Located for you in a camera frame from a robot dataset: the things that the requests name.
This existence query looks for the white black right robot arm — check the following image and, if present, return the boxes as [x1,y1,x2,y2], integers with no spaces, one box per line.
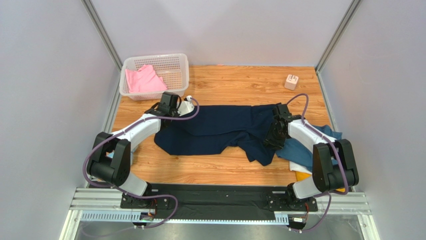
[264,104,360,210]

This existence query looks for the teal blue t shirt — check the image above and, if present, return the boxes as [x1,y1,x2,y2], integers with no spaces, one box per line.
[275,125,343,172]

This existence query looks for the yellow t shirt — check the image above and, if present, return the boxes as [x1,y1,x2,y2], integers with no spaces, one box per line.
[295,171,345,193]

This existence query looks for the light blue headphones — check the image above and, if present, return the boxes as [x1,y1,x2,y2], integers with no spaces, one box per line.
[106,150,134,166]

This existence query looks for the small pink white box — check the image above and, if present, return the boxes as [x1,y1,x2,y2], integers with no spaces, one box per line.
[284,74,299,91]

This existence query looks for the corner aluminium post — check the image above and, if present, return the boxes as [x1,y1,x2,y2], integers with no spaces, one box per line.
[315,0,363,74]
[81,0,123,71]

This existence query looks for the left corner aluminium post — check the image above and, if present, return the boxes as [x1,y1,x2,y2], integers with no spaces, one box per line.
[81,0,123,71]

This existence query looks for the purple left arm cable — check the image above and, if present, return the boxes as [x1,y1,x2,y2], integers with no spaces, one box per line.
[82,96,201,229]

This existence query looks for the pink t shirt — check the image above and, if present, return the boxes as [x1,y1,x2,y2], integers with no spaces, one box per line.
[125,64,168,94]

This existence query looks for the aluminium front rail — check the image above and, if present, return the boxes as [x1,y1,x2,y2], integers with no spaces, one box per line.
[68,188,380,240]

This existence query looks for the right corner aluminium post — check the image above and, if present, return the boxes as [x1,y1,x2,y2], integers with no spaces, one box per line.
[315,0,363,74]

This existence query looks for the white t shirt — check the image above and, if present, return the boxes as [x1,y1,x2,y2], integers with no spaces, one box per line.
[289,161,312,175]

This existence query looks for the navy blue t shirt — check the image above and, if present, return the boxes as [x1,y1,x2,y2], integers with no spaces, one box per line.
[154,104,275,166]

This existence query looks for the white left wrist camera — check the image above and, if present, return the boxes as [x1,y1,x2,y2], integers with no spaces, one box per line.
[177,95,195,117]

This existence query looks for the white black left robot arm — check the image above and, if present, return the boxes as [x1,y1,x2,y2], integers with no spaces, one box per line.
[82,92,183,208]

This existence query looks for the white perforated plastic basket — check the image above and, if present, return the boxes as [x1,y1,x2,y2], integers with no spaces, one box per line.
[119,53,190,101]

